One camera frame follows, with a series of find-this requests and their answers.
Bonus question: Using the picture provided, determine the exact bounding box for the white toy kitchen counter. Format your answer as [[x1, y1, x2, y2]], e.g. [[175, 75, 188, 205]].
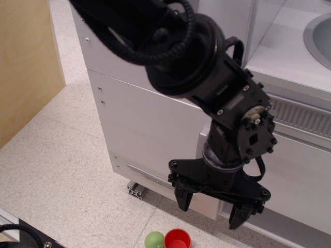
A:
[[247, 1, 330, 101]]

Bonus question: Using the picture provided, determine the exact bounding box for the green toy ball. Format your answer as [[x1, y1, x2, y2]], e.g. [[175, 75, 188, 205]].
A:
[[144, 231, 164, 248]]

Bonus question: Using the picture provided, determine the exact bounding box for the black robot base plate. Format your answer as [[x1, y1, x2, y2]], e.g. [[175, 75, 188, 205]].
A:
[[15, 218, 65, 248]]

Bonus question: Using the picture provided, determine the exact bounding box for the aluminium extrusion foot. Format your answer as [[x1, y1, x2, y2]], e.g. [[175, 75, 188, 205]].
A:
[[127, 181, 148, 200]]

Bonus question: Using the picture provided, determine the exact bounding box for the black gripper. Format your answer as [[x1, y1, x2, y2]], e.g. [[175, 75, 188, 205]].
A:
[[169, 158, 271, 229]]

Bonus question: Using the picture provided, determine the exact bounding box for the grey fridge door handle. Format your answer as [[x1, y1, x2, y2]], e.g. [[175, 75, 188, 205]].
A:
[[197, 126, 210, 146]]

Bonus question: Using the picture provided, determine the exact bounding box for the white toy fridge cabinet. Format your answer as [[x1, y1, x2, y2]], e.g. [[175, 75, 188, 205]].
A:
[[71, 1, 258, 220]]

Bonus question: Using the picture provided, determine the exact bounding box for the grey vent grille panel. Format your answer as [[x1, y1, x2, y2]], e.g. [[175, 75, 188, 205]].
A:
[[269, 95, 330, 140]]

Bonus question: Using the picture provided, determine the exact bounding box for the black braided cable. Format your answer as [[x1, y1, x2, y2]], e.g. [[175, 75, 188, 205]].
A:
[[0, 224, 43, 248]]

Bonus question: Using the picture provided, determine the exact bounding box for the grey round sink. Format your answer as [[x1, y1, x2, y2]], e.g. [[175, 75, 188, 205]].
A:
[[303, 13, 330, 70]]

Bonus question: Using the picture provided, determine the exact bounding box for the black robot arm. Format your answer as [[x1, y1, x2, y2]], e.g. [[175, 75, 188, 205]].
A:
[[72, 1, 277, 229]]

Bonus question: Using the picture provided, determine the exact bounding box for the red toy cup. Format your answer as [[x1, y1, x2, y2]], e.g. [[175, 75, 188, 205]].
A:
[[163, 228, 191, 248]]

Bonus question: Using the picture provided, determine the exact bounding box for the white low fridge door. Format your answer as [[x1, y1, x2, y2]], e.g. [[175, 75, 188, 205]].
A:
[[86, 69, 220, 221]]

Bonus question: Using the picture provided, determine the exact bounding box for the aluminium frame rail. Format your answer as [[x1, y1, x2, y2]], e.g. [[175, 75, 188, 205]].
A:
[[0, 208, 20, 242]]

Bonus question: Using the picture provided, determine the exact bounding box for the plywood board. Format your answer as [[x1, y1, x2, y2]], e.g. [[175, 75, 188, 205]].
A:
[[1, 1, 65, 147]]

